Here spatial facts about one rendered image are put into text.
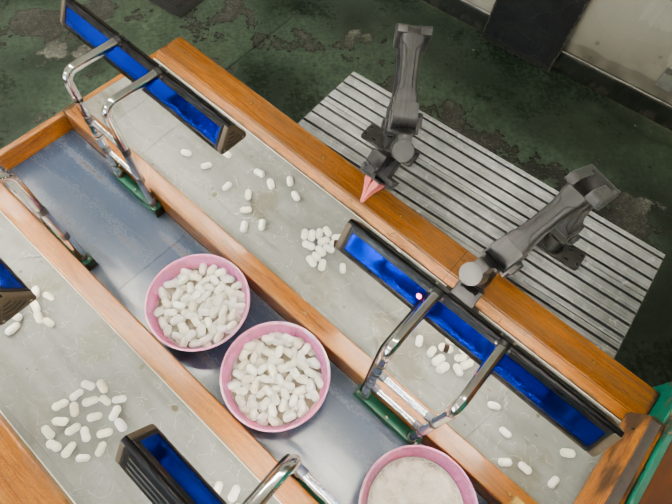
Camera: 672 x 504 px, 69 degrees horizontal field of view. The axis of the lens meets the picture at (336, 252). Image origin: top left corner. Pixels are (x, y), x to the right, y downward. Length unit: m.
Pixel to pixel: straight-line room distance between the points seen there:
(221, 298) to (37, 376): 0.47
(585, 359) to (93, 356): 1.23
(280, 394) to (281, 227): 0.46
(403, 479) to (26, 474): 0.83
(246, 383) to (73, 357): 0.43
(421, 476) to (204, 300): 0.69
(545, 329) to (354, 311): 0.50
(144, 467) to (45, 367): 0.59
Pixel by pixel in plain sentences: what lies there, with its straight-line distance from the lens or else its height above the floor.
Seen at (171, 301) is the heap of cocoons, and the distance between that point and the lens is 1.38.
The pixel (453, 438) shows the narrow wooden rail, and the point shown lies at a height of 0.76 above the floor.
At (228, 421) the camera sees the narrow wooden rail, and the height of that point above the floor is 0.76.
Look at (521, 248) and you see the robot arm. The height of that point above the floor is 0.97.
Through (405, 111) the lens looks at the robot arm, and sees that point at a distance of 1.33.
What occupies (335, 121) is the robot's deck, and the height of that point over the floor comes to 0.67.
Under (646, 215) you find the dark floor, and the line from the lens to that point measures 2.83.
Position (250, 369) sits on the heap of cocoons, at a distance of 1.27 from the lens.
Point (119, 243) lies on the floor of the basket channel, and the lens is 1.56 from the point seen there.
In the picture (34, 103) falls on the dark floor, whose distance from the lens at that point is 3.04.
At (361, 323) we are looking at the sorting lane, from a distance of 1.31.
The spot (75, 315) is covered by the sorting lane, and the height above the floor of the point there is 0.74.
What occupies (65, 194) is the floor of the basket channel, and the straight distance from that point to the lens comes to 1.72.
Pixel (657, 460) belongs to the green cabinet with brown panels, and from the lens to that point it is 1.33.
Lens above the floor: 1.97
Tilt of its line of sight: 63 degrees down
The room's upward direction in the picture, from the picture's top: 6 degrees clockwise
